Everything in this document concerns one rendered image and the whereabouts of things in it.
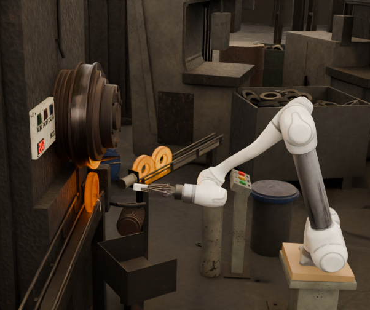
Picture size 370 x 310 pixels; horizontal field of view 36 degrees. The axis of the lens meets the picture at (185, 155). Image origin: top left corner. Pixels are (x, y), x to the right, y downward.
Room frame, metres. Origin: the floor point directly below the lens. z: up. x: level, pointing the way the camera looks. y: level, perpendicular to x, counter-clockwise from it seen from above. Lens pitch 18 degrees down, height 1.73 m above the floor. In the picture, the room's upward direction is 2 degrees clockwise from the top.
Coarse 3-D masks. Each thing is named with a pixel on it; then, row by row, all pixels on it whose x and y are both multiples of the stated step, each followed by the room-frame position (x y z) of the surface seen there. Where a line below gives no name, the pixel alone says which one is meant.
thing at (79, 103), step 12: (84, 72) 2.34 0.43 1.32; (84, 84) 2.28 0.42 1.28; (72, 96) 2.24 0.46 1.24; (84, 96) 2.24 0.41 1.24; (72, 108) 2.22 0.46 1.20; (84, 108) 2.21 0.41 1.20; (72, 120) 2.21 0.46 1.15; (84, 120) 2.20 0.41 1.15; (72, 132) 2.21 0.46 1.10; (84, 132) 2.19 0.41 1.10; (72, 144) 2.22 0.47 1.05; (84, 144) 2.20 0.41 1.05; (84, 156) 2.25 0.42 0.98
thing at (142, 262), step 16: (112, 240) 2.01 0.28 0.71; (128, 240) 2.05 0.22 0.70; (112, 256) 1.87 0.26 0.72; (128, 256) 2.05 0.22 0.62; (112, 272) 1.87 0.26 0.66; (128, 272) 1.76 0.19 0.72; (144, 272) 1.80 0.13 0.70; (160, 272) 1.83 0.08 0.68; (112, 288) 1.87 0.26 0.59; (128, 288) 1.76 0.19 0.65; (144, 288) 1.80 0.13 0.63; (160, 288) 1.83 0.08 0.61; (128, 304) 1.76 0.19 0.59
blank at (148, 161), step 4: (140, 156) 2.89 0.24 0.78; (144, 156) 2.89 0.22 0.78; (148, 156) 2.91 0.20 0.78; (136, 160) 2.87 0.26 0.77; (140, 160) 2.86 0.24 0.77; (144, 160) 2.89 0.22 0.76; (148, 160) 2.91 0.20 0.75; (152, 160) 2.94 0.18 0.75; (136, 164) 2.85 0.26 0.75; (140, 164) 2.86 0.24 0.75; (144, 164) 2.89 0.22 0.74; (148, 164) 2.91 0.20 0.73; (152, 164) 2.94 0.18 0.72; (132, 168) 2.85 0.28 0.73; (136, 168) 2.84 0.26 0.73; (140, 168) 2.86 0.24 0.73; (148, 168) 2.92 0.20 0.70; (152, 168) 2.94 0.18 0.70; (140, 172) 2.86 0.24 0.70; (144, 172) 2.92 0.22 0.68; (148, 172) 2.91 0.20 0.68; (140, 176) 2.86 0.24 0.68; (148, 176) 2.91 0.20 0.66; (140, 180) 2.86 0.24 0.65; (148, 180) 2.91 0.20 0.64
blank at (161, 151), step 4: (156, 148) 3.01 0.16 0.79; (160, 148) 3.00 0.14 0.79; (164, 148) 3.02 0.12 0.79; (168, 148) 3.05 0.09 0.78; (156, 152) 2.98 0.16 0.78; (160, 152) 2.99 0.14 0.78; (164, 152) 3.02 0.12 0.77; (168, 152) 3.05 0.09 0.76; (152, 156) 2.97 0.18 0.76; (156, 156) 2.96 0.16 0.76; (160, 156) 2.99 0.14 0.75; (164, 156) 3.05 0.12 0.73; (168, 156) 3.05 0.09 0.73; (156, 160) 2.96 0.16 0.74; (164, 160) 3.05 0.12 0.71; (168, 160) 3.05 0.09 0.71; (156, 164) 2.96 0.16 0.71; (160, 164) 3.03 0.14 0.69; (164, 164) 3.03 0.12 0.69; (156, 168) 2.96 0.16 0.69; (164, 168) 3.02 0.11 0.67; (156, 172) 3.00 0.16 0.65; (164, 172) 3.02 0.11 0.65
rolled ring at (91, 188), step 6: (90, 174) 2.42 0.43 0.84; (96, 174) 2.47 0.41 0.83; (90, 180) 2.38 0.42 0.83; (96, 180) 2.47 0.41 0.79; (90, 186) 2.36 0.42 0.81; (96, 186) 2.49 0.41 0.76; (90, 192) 2.34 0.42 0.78; (96, 192) 2.48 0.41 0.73; (84, 198) 2.34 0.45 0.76; (90, 198) 2.34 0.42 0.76; (96, 198) 2.47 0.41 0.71; (90, 204) 2.34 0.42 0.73; (90, 210) 2.36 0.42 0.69
